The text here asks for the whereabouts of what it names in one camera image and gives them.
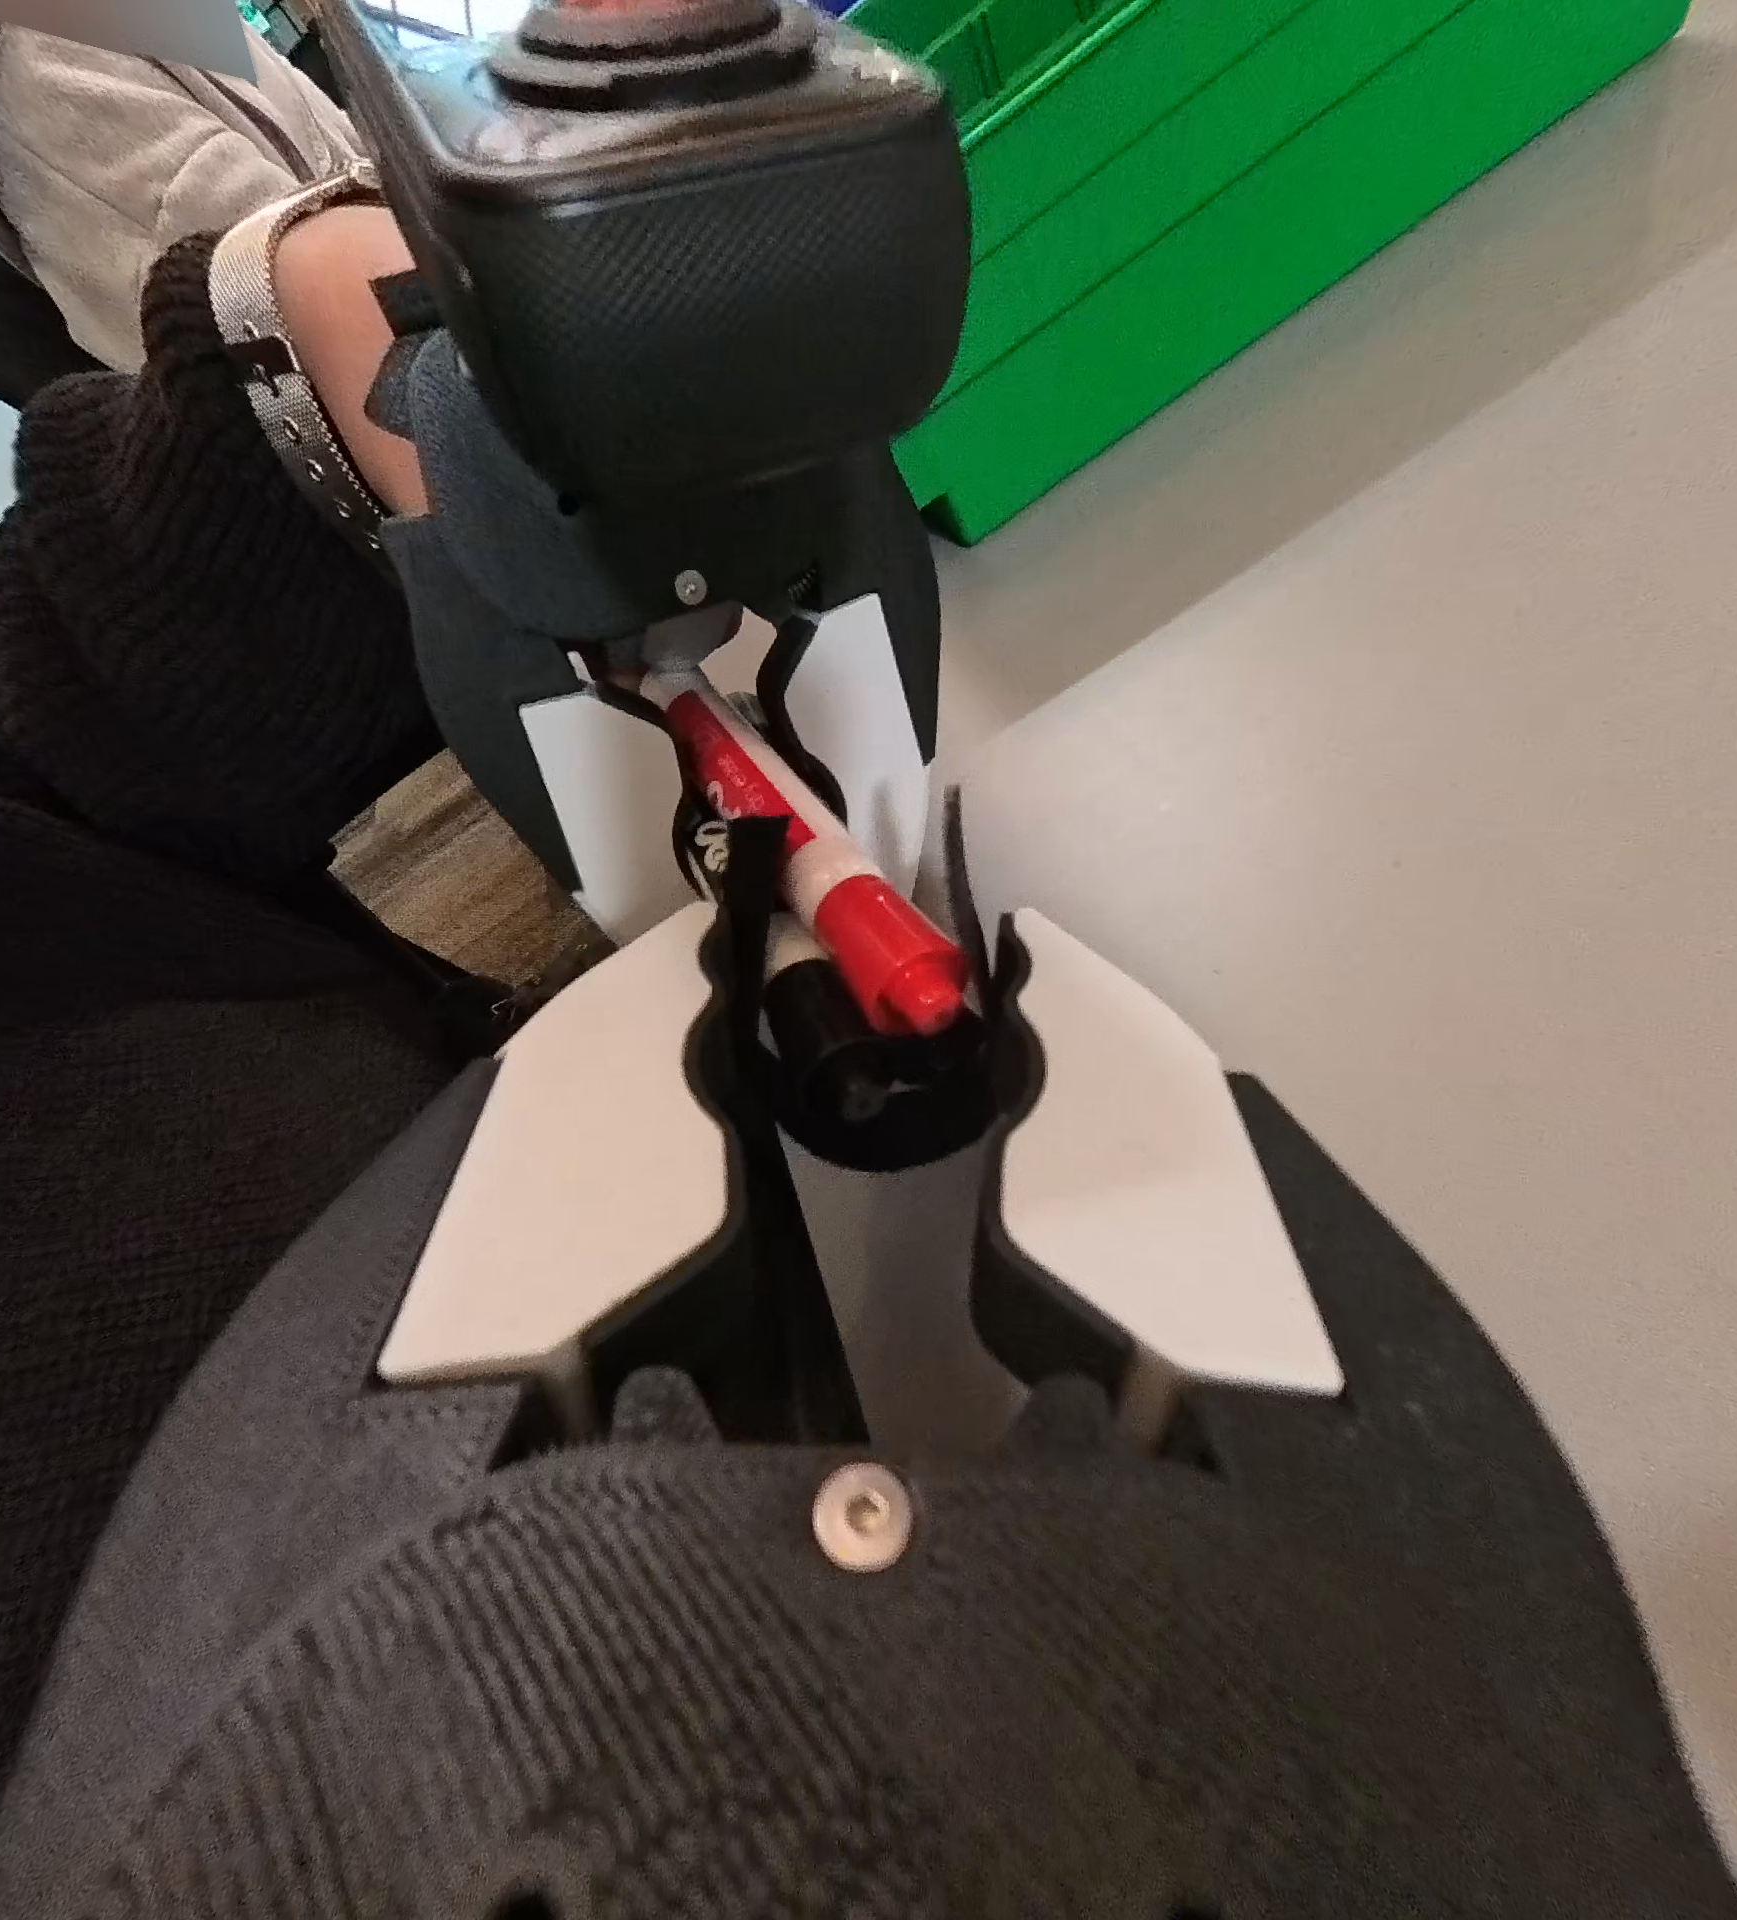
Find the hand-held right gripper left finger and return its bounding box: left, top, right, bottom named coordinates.
left=377, top=904, right=746, bottom=1416

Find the person's left hand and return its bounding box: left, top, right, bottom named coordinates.
left=272, top=193, right=432, bottom=522

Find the red dry erase marker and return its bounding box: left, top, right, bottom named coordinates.
left=641, top=667, right=973, bottom=1038

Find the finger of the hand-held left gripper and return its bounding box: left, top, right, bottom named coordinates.
left=762, top=595, right=949, bottom=911
left=516, top=683, right=708, bottom=929

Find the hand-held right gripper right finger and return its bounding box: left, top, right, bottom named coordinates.
left=985, top=907, right=1351, bottom=1454

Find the black knit sweater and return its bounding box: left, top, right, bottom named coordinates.
left=0, top=750, right=630, bottom=1920

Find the black velcro strap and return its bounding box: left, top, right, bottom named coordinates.
left=718, top=781, right=998, bottom=1353

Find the green plastic bin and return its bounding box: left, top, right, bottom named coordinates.
left=844, top=0, right=1696, bottom=550

